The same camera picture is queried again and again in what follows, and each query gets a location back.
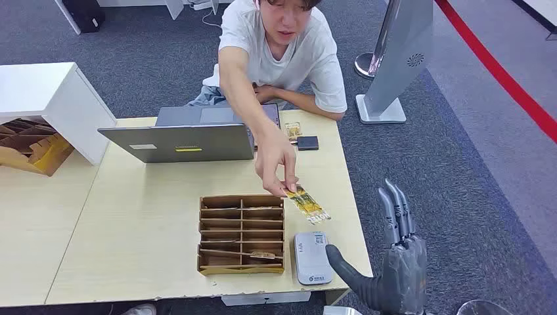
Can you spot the person's left hand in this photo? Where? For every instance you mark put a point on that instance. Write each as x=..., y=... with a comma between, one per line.
x=263, y=93

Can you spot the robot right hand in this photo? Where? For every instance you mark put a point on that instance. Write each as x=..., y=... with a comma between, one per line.
x=402, y=278

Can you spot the person's right hand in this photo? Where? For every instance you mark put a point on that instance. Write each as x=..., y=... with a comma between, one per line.
x=274, y=161

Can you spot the wooden card organizer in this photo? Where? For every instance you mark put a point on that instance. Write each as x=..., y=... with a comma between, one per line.
x=241, y=235

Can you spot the person's right forearm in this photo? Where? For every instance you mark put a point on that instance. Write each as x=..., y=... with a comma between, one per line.
x=248, y=104

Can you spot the person's left forearm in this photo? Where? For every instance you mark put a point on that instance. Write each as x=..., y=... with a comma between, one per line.
x=309, y=104

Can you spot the small yellow patterned card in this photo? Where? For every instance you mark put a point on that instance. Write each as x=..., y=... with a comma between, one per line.
x=293, y=130

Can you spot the person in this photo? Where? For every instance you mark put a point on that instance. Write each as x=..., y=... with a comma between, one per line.
x=278, y=56

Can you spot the white card reader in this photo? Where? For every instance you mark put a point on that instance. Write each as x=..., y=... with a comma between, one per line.
x=312, y=258

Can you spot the black smartphone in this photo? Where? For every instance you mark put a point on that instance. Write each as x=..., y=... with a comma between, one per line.
x=274, y=114

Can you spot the black adapter box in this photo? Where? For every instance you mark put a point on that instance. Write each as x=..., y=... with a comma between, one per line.
x=308, y=143

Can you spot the clear dome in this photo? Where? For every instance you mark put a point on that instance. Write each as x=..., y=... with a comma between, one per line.
x=485, y=308

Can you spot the grey laptop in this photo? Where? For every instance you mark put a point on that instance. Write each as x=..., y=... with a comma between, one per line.
x=187, y=143

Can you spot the chrome stanchion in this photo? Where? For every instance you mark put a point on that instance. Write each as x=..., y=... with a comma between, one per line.
x=363, y=65

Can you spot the white desk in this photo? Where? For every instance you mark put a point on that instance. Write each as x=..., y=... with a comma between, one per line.
x=174, y=6
x=544, y=11

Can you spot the silver kiosk stand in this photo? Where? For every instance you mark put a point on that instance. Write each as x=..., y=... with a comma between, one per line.
x=400, y=61

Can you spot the white shoe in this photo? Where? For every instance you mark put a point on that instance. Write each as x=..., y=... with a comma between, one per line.
x=141, y=310

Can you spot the white cabinet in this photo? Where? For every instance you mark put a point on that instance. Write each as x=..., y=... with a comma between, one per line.
x=48, y=95

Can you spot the red barrier belt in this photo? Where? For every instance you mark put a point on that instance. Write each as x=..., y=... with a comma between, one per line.
x=491, y=65

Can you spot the cardboard slotted organizer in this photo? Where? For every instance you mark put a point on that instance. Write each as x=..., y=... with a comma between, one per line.
x=35, y=150

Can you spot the white table bracket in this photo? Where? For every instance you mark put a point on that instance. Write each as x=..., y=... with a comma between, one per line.
x=265, y=298

